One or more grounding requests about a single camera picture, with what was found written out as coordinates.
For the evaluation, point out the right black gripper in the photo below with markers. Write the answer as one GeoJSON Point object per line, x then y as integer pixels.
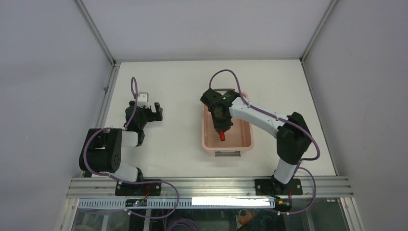
{"type": "Point", "coordinates": [219, 126]}

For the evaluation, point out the pink plastic bin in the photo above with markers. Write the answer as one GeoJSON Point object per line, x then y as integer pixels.
{"type": "Point", "coordinates": [239, 138]}

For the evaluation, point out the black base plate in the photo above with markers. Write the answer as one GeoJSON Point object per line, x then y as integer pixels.
{"type": "Point", "coordinates": [273, 187]}
{"type": "Point", "coordinates": [149, 188]}

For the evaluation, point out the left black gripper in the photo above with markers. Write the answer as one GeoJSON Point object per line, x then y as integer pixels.
{"type": "Point", "coordinates": [153, 116]}

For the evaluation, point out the red handled screwdriver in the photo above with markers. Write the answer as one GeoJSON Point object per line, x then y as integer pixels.
{"type": "Point", "coordinates": [221, 134]}

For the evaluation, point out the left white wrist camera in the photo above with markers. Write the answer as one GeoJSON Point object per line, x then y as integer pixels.
{"type": "Point", "coordinates": [143, 100]}

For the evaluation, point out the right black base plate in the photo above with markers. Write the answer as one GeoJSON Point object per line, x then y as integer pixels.
{"type": "Point", "coordinates": [273, 187]}

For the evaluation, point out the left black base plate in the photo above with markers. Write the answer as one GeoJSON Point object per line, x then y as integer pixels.
{"type": "Point", "coordinates": [149, 188]}

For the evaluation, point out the white slotted cable duct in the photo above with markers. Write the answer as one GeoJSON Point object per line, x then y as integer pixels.
{"type": "Point", "coordinates": [187, 203]}

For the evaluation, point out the aluminium front rail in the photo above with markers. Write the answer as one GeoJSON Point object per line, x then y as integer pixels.
{"type": "Point", "coordinates": [320, 186]}

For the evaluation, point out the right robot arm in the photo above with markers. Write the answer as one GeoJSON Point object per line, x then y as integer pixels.
{"type": "Point", "coordinates": [290, 131]}

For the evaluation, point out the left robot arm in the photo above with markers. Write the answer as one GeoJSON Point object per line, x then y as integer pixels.
{"type": "Point", "coordinates": [102, 151]}

